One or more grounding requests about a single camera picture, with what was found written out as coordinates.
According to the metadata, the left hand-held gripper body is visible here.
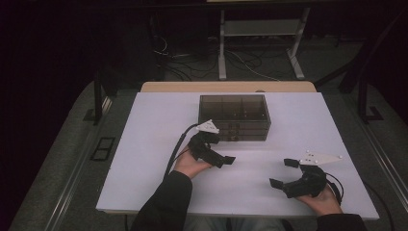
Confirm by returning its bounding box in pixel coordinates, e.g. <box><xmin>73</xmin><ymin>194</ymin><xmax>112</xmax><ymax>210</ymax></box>
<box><xmin>187</xmin><ymin>118</ymin><xmax>226</xmax><ymax>169</ymax></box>

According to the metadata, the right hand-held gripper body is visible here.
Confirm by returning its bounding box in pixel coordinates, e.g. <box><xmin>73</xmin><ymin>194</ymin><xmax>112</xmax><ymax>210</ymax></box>
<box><xmin>283</xmin><ymin>149</ymin><xmax>344</xmax><ymax>198</ymax></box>

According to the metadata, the smoky clear drawer box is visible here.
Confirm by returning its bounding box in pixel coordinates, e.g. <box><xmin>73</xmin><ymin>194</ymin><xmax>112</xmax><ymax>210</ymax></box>
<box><xmin>197</xmin><ymin>93</ymin><xmax>272</xmax><ymax>142</ymax></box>

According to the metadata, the person's left hand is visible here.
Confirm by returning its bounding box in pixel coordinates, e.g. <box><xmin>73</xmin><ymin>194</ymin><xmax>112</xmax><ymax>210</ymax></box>
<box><xmin>173</xmin><ymin>145</ymin><xmax>213</xmax><ymax>179</ymax></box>

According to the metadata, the person's right hand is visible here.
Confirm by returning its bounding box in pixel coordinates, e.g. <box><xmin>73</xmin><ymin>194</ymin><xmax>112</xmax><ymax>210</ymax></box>
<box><xmin>295</xmin><ymin>187</ymin><xmax>344</xmax><ymax>217</ymax></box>

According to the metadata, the black metal stand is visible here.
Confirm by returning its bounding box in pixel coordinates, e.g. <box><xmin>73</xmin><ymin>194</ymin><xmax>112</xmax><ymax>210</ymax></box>
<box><xmin>357</xmin><ymin>72</ymin><xmax>385</xmax><ymax>125</ymax></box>
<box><xmin>92</xmin><ymin>68</ymin><xmax>120</xmax><ymax>126</ymax></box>

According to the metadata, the black floor socket plate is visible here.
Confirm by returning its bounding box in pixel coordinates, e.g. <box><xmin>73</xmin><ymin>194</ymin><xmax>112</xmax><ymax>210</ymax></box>
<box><xmin>89</xmin><ymin>137</ymin><xmax>116</xmax><ymax>162</ymax></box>

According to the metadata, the white metal stand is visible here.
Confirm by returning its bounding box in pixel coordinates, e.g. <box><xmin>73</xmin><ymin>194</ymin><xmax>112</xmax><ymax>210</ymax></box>
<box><xmin>217</xmin><ymin>7</ymin><xmax>312</xmax><ymax>81</ymax></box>

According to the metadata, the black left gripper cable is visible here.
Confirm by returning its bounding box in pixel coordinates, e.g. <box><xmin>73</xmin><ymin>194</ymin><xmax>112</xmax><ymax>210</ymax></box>
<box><xmin>163</xmin><ymin>122</ymin><xmax>200</xmax><ymax>179</ymax></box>

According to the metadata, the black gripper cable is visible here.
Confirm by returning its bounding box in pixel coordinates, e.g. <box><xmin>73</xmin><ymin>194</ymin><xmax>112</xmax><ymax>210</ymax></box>
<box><xmin>325</xmin><ymin>172</ymin><xmax>345</xmax><ymax>206</ymax></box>
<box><xmin>163</xmin><ymin>122</ymin><xmax>200</xmax><ymax>179</ymax></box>

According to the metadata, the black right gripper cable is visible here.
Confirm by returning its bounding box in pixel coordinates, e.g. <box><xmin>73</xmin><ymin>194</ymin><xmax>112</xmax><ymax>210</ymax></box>
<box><xmin>325</xmin><ymin>172</ymin><xmax>345</xmax><ymax>206</ymax></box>

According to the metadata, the metal floor rail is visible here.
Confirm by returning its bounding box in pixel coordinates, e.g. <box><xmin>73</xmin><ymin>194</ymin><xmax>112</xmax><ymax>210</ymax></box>
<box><xmin>44</xmin><ymin>95</ymin><xmax>114</xmax><ymax>231</ymax></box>
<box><xmin>349</xmin><ymin>105</ymin><xmax>408</xmax><ymax>204</ymax></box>

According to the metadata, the tangle of black floor cables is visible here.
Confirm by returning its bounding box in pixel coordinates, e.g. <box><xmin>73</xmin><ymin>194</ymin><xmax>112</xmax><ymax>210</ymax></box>
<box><xmin>150</xmin><ymin>34</ymin><xmax>222</xmax><ymax>83</ymax></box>

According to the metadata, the white floor cable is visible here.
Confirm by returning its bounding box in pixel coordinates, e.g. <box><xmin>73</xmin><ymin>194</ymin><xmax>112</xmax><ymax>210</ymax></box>
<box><xmin>225</xmin><ymin>49</ymin><xmax>281</xmax><ymax>82</ymax></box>

